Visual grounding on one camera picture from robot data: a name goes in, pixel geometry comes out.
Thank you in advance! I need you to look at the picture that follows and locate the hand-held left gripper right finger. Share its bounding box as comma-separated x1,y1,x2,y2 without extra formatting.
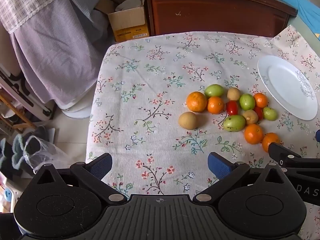
192,152,290,204

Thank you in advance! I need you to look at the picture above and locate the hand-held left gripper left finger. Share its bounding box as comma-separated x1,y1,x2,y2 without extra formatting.
30,153,128,205

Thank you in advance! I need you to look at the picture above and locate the small spotted green tomato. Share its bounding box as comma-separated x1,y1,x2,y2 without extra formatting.
262,107,278,121

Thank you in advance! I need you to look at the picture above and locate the tan longan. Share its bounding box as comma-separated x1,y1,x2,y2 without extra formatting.
178,112,200,130
242,109,259,125
227,87,241,101

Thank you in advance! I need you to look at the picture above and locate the white plate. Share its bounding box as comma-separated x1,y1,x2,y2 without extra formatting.
257,55,318,121

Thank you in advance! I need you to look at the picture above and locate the large mandarin orange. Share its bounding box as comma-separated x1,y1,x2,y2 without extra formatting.
186,91,208,112

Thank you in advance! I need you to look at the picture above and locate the large green tomato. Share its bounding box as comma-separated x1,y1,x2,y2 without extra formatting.
223,115,246,132

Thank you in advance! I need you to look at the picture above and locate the clear plastic bag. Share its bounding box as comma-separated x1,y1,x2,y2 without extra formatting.
22,140,75,173

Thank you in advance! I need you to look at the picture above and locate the white round base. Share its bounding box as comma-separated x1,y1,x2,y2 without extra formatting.
60,97,94,118

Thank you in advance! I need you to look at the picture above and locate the grey fuzzy slipper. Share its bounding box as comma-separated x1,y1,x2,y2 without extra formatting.
0,137,13,178
10,133,30,173

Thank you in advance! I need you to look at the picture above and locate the floral tablecloth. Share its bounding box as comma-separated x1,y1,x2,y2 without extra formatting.
85,25,320,240

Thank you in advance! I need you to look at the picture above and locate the wooden rack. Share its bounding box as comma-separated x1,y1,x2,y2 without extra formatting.
0,90,38,133

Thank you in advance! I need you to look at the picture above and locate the purple waffle cloth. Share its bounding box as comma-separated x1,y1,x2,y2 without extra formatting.
10,0,110,105

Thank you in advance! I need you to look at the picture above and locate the blue printed blanket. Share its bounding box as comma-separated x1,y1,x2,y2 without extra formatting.
257,0,320,40

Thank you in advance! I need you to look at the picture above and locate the cardboard box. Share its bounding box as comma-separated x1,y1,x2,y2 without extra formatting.
94,0,150,43

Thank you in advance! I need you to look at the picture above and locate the brown wooden nightstand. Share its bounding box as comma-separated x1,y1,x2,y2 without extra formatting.
136,0,298,38

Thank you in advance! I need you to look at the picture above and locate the white cloth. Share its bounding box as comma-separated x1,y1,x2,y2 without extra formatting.
115,0,143,12

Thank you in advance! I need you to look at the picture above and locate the checkered cloth with lace trim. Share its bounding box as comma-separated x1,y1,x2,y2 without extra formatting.
0,0,93,34

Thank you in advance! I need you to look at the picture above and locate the white and black frame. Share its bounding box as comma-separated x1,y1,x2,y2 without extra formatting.
0,66,57,117

